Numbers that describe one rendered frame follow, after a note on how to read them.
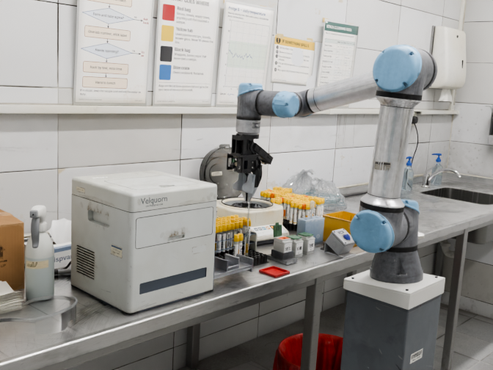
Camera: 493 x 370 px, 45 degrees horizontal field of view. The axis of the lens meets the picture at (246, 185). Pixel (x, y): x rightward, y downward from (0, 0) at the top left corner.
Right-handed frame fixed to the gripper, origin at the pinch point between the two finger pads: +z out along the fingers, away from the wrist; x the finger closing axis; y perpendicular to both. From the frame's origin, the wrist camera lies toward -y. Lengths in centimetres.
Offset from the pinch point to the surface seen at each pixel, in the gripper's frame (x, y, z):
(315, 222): 1.4, -34.7, 12.8
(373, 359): 45, -7, 40
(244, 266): 11.5, 12.7, 17.5
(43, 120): -51, 42, -20
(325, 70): -49, -103, -44
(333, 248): 12.3, -31.1, 19.2
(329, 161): -50, -115, 2
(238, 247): 3.5, 7.2, 14.3
